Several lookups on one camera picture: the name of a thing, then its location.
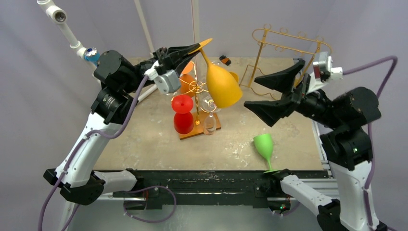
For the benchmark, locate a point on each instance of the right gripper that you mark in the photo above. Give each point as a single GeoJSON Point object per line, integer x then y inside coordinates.
{"type": "Point", "coordinates": [299, 92]}

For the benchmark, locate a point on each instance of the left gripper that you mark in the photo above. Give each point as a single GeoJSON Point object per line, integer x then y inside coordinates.
{"type": "Point", "coordinates": [164, 58]}

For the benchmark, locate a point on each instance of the orange wine glass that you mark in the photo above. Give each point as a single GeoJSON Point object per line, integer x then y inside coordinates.
{"type": "Point", "coordinates": [186, 78]}

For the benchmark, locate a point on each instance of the red wine glass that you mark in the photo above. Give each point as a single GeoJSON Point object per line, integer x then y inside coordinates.
{"type": "Point", "coordinates": [183, 119]}

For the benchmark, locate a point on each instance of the green wine glass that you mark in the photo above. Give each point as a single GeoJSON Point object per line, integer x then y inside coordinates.
{"type": "Point", "coordinates": [264, 145]}

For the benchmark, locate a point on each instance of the yellow wine glass front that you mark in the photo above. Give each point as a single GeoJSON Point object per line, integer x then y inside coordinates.
{"type": "Point", "coordinates": [220, 83]}

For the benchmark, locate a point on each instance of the yellow wine glass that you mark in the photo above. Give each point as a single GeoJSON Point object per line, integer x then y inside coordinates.
{"type": "Point", "coordinates": [235, 76]}
{"type": "Point", "coordinates": [220, 83]}

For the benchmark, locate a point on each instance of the clear flute glass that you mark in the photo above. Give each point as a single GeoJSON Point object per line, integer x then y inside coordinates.
{"type": "Point", "coordinates": [210, 122]}

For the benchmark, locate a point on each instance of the gold wire bottle rack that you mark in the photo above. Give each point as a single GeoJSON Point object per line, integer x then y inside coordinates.
{"type": "Point", "coordinates": [277, 50]}

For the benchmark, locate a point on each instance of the yellow wine glass back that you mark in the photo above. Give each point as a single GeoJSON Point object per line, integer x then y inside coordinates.
{"type": "Point", "coordinates": [235, 76]}

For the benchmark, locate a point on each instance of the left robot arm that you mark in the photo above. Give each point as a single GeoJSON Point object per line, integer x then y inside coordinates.
{"type": "Point", "coordinates": [122, 83]}

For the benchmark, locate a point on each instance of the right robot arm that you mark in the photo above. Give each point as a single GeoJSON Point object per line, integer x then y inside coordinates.
{"type": "Point", "coordinates": [347, 146]}

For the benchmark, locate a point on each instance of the gold wine glass rack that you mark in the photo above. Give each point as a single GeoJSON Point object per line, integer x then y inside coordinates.
{"type": "Point", "coordinates": [200, 114]}

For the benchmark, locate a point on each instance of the white pole red stripe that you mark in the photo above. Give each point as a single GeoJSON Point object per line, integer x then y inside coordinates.
{"type": "Point", "coordinates": [196, 30]}

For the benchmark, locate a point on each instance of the black orange small clip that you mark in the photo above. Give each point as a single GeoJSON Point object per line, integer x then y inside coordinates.
{"type": "Point", "coordinates": [225, 60]}

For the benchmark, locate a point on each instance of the blue valve on pipe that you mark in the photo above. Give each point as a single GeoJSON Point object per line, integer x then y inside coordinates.
{"type": "Point", "coordinates": [91, 55]}

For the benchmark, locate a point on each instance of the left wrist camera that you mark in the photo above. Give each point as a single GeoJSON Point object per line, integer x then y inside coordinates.
{"type": "Point", "coordinates": [167, 83]}

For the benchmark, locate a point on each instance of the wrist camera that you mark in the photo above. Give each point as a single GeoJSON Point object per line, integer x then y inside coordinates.
{"type": "Point", "coordinates": [323, 72]}
{"type": "Point", "coordinates": [167, 83]}

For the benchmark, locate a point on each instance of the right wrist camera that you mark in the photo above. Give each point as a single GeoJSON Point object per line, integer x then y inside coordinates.
{"type": "Point", "coordinates": [323, 72]}

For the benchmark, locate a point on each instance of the white PVC pipe frame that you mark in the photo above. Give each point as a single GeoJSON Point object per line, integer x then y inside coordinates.
{"type": "Point", "coordinates": [59, 17]}

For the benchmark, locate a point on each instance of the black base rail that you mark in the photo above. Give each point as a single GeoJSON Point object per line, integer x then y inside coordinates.
{"type": "Point", "coordinates": [221, 187]}

